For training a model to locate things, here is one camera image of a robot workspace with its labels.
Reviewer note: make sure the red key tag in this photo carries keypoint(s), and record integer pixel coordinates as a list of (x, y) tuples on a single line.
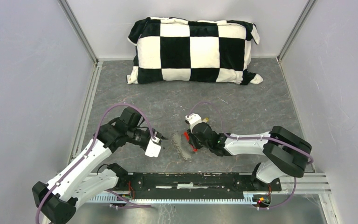
[(190, 141)]

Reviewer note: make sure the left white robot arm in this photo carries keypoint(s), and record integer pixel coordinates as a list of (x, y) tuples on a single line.
[(61, 196)]

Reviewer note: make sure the white slotted cable duct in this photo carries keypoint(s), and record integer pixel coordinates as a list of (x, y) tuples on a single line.
[(110, 198)]

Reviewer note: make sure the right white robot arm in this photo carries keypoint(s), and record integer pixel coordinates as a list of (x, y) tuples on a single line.
[(287, 154)]

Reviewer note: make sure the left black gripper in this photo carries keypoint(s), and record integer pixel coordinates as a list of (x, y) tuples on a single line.
[(159, 135)]

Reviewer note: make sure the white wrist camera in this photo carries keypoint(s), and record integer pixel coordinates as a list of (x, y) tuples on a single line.
[(154, 147), (193, 119)]

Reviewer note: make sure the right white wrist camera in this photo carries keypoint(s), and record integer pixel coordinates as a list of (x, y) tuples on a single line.
[(193, 119)]

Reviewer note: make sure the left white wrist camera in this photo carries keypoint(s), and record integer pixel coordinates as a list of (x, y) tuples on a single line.
[(154, 147)]

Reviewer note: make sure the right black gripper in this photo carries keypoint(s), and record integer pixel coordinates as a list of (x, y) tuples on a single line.
[(192, 141)]

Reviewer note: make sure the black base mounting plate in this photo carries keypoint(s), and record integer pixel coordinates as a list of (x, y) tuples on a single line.
[(192, 185)]

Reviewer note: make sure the black and white checkered pillow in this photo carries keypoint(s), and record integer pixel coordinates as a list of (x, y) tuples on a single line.
[(174, 49)]

